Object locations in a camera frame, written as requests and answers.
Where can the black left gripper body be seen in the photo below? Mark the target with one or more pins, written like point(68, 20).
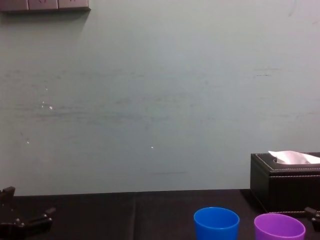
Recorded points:
point(10, 231)

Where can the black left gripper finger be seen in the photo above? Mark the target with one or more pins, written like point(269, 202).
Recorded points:
point(37, 220)
point(7, 200)

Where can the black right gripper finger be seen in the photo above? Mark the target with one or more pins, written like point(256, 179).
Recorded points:
point(312, 215)

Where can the purple plastic cup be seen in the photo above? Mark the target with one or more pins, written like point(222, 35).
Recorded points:
point(277, 233)

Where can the black leather tissue box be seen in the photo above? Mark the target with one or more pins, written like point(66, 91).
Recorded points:
point(282, 187)

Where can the white tissue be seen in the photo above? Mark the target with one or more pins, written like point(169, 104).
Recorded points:
point(291, 157)

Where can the black table cloth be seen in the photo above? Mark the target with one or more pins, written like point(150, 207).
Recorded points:
point(125, 215)

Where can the blue plastic cup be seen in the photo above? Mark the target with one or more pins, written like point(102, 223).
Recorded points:
point(215, 231)

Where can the white wall socket plate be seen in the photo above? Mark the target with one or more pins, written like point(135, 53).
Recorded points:
point(73, 3)
point(12, 4)
point(43, 4)

